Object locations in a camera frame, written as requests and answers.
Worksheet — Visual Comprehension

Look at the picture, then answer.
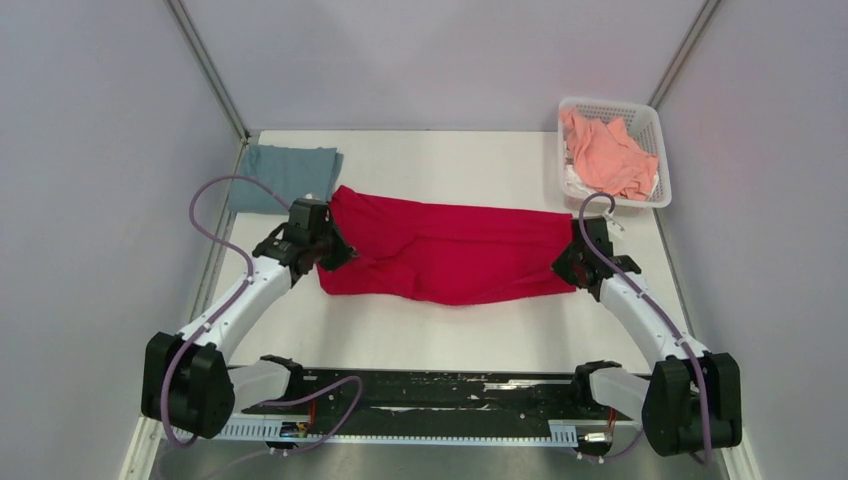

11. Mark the red t shirt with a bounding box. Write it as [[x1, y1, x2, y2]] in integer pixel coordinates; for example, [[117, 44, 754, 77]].
[[318, 186, 575, 306]]

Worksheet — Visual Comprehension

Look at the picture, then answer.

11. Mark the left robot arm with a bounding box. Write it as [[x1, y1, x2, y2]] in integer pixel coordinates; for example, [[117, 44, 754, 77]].
[[141, 198, 356, 439]]

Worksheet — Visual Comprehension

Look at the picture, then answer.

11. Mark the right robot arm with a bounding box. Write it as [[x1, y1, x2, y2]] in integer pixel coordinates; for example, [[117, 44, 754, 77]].
[[552, 217, 743, 457]]

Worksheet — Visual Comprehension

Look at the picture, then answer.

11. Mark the white cloth in basket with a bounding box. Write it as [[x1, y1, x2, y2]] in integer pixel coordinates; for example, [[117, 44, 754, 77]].
[[563, 157, 596, 199]]

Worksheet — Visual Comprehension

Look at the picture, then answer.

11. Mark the folded blue t shirt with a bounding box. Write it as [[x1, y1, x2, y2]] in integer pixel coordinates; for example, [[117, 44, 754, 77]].
[[228, 145, 344, 215]]

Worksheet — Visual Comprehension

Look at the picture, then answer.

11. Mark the pink t shirt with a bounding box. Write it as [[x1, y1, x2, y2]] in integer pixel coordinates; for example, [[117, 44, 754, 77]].
[[560, 108, 659, 201]]

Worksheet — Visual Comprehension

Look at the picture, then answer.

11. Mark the white plastic basket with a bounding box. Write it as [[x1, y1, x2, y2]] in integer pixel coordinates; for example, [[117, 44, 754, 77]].
[[556, 97, 672, 209]]

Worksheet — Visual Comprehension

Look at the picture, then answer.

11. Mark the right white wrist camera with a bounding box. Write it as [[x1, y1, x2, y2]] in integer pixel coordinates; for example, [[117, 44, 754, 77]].
[[603, 212, 625, 235]]

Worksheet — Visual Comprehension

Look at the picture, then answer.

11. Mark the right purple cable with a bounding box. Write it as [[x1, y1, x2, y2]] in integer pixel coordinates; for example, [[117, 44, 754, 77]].
[[577, 192, 715, 467]]

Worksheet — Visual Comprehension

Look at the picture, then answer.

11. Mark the purple cable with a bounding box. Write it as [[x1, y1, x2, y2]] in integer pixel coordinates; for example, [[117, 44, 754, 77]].
[[160, 174, 364, 458], [577, 192, 715, 467]]

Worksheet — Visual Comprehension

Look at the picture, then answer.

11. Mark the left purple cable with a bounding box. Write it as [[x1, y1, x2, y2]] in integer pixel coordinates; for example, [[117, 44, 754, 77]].
[[160, 174, 364, 458]]

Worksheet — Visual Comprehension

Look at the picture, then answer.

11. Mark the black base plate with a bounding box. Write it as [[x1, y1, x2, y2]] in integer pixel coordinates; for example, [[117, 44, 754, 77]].
[[213, 367, 625, 446]]

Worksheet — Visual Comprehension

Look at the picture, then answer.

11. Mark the aluminium frame rail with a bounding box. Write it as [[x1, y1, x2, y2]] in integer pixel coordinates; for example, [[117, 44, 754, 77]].
[[119, 372, 763, 480]]

